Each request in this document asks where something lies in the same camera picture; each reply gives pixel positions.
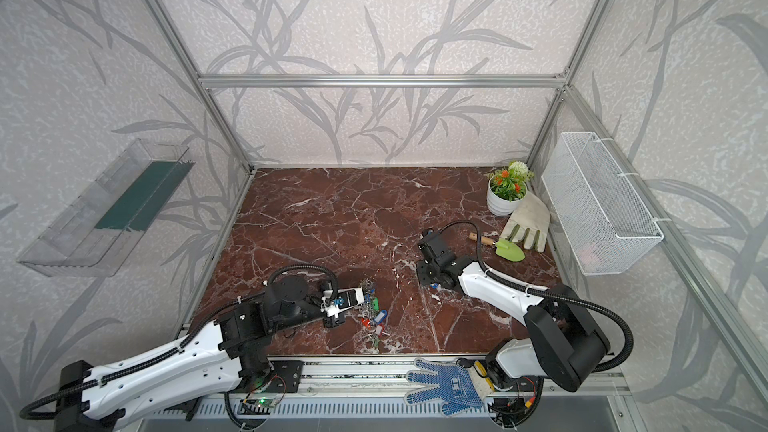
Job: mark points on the green circuit board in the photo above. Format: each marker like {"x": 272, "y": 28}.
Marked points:
{"x": 254, "y": 406}

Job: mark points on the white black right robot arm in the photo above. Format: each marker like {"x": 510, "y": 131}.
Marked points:
{"x": 569, "y": 338}

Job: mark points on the white potted flower plant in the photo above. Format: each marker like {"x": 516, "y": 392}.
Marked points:
{"x": 507, "y": 187}

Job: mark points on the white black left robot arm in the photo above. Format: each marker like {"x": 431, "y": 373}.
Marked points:
{"x": 226, "y": 352}

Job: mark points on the white wire mesh basket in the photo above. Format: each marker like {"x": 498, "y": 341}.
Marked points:
{"x": 607, "y": 224}

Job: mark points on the blue dotted work glove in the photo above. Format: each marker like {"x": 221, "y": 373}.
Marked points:
{"x": 455, "y": 388}

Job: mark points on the beige work glove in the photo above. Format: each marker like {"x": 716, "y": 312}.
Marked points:
{"x": 528, "y": 224}

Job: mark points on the clear plastic wall tray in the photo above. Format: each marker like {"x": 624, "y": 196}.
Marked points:
{"x": 95, "y": 234}

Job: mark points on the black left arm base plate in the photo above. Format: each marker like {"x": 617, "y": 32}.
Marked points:
{"x": 285, "y": 378}

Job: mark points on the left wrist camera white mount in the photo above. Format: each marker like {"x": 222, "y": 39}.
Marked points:
{"x": 347, "y": 298}

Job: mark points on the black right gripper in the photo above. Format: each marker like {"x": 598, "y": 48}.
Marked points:
{"x": 429, "y": 274}

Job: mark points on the steel key ring disc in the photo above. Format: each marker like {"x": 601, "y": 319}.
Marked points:
{"x": 373, "y": 317}

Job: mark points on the green garden trowel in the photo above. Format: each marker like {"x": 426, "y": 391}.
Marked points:
{"x": 503, "y": 248}

